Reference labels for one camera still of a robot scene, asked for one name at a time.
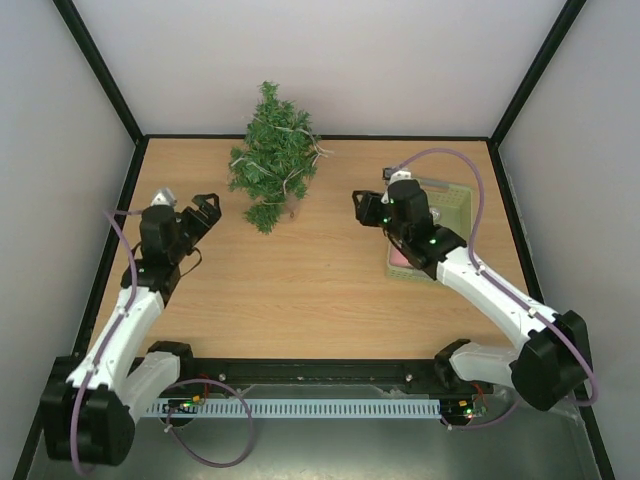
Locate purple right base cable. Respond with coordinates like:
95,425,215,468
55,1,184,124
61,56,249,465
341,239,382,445
444,384,524,433

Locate clear led string lights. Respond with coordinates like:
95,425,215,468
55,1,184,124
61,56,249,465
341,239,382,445
229,99,336,221

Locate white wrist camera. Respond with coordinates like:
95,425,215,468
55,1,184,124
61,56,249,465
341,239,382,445
381,167,413,205
150,187,177,207

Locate green perforated plastic basket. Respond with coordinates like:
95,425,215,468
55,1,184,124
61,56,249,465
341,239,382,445
386,178,475,283

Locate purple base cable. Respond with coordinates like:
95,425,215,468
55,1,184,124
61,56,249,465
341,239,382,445
444,384,524,433
163,378,255,469

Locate light blue slotted cable duct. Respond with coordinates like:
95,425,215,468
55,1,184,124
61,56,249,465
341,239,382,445
174,399,441,419

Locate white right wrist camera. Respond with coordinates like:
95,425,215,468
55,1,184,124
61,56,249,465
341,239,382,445
381,167,413,205

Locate small green christmas tree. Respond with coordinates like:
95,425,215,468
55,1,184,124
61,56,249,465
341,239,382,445
227,80,322,235

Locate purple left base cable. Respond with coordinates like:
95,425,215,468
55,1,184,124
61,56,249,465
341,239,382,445
163,378,255,469

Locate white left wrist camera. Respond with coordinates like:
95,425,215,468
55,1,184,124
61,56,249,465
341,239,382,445
150,187,177,207

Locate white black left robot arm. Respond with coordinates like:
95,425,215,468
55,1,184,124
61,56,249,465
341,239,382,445
40,188,222,466

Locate black front mounting rail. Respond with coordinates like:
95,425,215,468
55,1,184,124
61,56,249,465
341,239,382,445
194,358,440,388

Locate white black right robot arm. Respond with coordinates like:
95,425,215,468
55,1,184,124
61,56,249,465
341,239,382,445
352,177,593,411

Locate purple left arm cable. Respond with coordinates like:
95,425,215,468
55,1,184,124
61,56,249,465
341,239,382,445
72,209,146,476

